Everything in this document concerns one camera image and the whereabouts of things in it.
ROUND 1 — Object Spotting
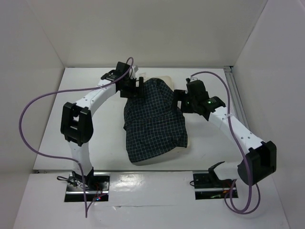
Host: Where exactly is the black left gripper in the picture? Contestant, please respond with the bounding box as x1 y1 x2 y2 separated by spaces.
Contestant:
120 76 145 99

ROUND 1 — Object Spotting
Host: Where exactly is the dark checked pillowcase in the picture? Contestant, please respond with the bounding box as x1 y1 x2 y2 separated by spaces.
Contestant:
123 78 188 164

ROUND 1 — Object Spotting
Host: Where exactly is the cream pillow with bear print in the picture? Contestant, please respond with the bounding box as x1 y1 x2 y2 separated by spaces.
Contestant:
132 76 190 166

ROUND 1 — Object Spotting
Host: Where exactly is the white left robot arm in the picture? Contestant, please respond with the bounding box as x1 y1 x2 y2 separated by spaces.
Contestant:
60 62 144 190

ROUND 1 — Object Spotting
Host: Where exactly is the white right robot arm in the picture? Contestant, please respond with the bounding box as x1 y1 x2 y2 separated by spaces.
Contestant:
172 79 277 187

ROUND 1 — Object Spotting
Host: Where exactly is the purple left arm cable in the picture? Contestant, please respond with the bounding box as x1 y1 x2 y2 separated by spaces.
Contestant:
19 56 134 218

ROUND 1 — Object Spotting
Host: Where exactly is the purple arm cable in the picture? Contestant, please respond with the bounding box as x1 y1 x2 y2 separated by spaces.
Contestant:
19 56 134 218
190 71 261 215

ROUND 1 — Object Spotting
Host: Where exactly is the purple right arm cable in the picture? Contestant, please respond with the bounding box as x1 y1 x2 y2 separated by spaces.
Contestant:
190 71 261 215

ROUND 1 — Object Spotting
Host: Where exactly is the aluminium frame rail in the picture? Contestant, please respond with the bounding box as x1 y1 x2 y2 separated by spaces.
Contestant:
224 66 249 127

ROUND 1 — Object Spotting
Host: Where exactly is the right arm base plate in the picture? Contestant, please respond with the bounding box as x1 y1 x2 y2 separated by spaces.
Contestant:
190 173 233 200

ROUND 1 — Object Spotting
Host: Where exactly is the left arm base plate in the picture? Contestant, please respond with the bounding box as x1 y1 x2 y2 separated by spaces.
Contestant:
64 173 110 203

